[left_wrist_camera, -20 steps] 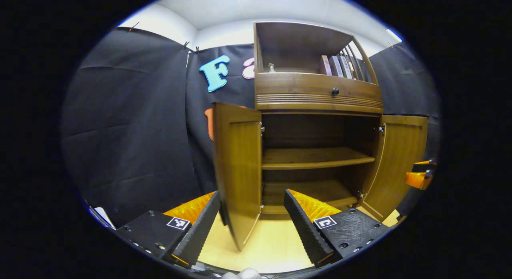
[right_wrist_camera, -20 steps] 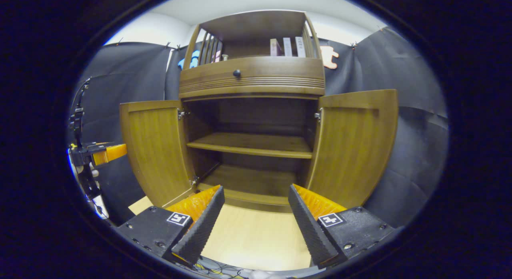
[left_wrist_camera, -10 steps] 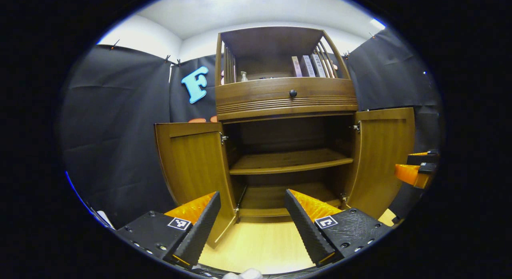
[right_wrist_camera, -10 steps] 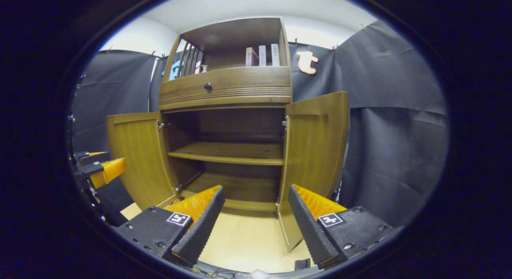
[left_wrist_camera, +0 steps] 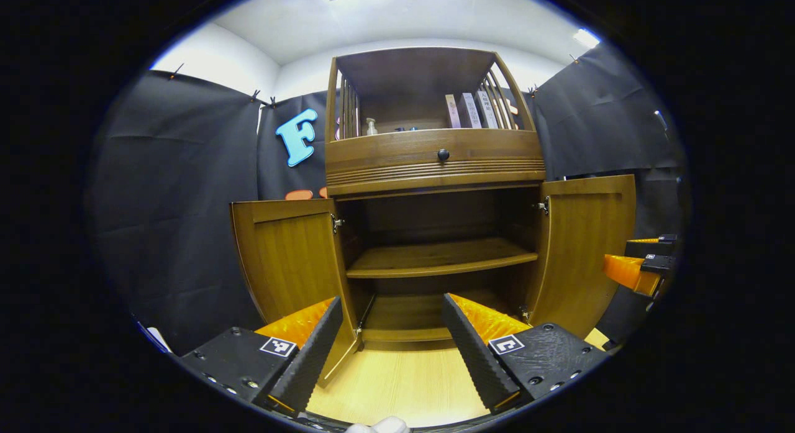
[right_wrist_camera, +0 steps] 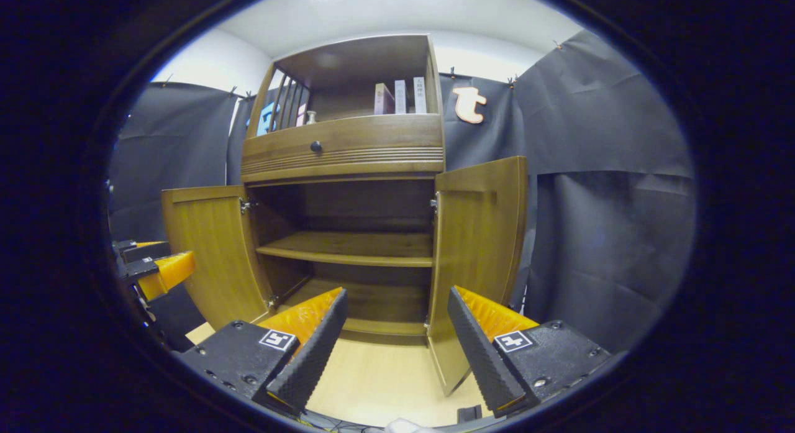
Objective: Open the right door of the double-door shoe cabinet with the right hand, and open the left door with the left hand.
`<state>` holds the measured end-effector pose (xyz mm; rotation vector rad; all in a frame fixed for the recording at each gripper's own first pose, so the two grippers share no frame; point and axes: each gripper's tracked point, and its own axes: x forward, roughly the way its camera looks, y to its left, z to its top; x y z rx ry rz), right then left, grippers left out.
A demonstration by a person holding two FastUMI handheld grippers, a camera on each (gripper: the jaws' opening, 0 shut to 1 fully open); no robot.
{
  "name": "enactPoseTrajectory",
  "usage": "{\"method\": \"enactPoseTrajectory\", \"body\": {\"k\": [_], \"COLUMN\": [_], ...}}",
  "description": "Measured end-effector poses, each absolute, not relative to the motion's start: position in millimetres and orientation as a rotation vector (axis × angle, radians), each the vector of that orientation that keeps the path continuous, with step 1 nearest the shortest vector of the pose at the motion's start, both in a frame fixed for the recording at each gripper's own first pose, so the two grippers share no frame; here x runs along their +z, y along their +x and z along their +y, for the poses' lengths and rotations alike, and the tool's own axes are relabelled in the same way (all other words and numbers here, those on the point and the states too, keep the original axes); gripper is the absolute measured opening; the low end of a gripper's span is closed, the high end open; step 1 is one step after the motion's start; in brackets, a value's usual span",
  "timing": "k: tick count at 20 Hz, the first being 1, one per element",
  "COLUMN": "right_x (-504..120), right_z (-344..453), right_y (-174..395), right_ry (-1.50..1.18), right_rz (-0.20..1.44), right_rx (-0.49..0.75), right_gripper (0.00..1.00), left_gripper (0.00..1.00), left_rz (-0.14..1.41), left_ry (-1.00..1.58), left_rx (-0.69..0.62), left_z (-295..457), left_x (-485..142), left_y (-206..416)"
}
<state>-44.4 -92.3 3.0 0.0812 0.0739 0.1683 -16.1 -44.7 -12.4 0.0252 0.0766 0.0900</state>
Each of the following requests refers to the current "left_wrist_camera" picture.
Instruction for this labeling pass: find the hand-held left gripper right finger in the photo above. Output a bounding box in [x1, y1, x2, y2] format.
[441, 293, 611, 415]

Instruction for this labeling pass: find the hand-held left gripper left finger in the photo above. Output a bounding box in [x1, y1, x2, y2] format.
[179, 296, 344, 415]

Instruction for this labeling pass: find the wooden shoe cabinet door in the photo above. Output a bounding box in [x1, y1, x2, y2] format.
[525, 175, 637, 339]
[230, 198, 361, 387]

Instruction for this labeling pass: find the wooden cabinet drawer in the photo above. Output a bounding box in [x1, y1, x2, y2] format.
[325, 130, 546, 186]

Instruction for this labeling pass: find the white and blue object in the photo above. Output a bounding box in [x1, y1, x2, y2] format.
[138, 323, 173, 354]

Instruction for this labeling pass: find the black backdrop cloth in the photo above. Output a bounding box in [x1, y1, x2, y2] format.
[87, 43, 687, 353]

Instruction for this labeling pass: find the grey book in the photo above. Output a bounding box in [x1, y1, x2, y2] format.
[460, 93, 482, 129]

